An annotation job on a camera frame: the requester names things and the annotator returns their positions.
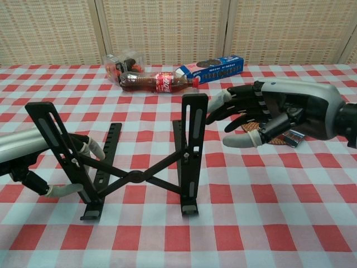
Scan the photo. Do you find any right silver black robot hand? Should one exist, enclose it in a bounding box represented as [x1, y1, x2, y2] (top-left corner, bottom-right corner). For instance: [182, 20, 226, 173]
[205, 78, 345, 149]

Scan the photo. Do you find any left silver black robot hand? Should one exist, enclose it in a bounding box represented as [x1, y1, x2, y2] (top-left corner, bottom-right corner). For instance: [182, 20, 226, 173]
[0, 127, 107, 199]

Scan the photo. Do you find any black folding laptop stand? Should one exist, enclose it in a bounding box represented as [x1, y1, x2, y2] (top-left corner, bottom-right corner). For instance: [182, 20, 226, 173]
[25, 94, 209, 221]

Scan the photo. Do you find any red white checkered tablecloth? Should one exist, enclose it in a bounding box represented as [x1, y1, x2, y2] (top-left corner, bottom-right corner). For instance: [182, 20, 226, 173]
[0, 64, 357, 268]

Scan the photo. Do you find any dark snack packet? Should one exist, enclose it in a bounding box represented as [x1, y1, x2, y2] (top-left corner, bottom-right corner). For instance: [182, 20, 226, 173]
[281, 128, 305, 148]

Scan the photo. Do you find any round woven brown coaster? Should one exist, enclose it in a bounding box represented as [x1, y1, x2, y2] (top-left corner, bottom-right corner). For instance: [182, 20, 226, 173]
[240, 113, 292, 146]

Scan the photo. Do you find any woven bamboo screen panel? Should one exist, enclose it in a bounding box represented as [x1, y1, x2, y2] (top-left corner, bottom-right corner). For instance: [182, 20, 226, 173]
[94, 0, 232, 66]
[224, 0, 357, 66]
[339, 27, 357, 65]
[0, 0, 103, 68]

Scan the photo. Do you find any blue pink cookie box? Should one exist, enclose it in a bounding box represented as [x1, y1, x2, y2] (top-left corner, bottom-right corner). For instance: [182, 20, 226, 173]
[175, 55, 245, 84]

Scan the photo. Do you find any clear plastic snack pack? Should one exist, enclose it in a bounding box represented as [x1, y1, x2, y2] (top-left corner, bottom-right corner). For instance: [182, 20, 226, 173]
[104, 51, 146, 84]

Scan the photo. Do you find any cola bottle with red label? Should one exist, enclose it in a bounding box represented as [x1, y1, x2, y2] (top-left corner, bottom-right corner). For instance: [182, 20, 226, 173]
[119, 71, 202, 94]

